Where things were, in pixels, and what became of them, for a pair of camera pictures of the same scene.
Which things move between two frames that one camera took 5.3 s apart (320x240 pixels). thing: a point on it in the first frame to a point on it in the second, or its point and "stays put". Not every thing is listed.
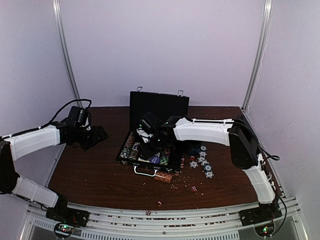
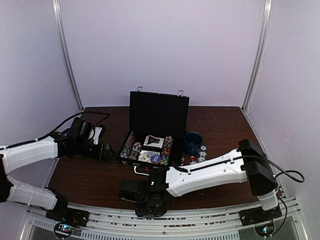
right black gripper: (146, 153) to (140, 212)
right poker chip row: (164, 158) stays put
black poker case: (150, 145) stays put
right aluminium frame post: (263, 39) stays put
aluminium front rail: (111, 223) stays put
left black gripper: (98, 136) to (105, 157)
